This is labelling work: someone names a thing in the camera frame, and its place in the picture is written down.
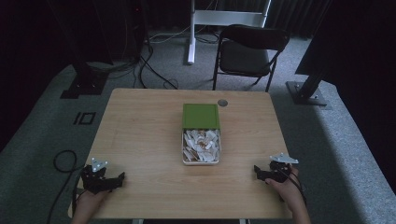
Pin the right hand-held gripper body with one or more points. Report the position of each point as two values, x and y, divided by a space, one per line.
278 171

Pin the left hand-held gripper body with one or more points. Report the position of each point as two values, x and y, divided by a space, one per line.
95 182

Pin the green lidded tray of packets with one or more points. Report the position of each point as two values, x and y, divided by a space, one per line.
183 146

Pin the green drawer box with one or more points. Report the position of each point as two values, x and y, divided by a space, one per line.
200 116

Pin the person's left hand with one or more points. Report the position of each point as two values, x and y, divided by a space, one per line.
91 199

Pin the person's right hand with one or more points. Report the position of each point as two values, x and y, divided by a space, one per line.
288 188

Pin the pile of white paper scraps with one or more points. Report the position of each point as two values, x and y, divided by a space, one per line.
201 146

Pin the grey round table grommet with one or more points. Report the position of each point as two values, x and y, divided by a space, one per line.
222 103

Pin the black stand with dark panel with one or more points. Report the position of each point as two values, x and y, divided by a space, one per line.
306 93

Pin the black folding chair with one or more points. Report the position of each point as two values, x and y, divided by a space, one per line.
244 57

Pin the white metal stand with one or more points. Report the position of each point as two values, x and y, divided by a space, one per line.
191 37

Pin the black stand with base plate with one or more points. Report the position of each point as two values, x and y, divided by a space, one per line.
84 84

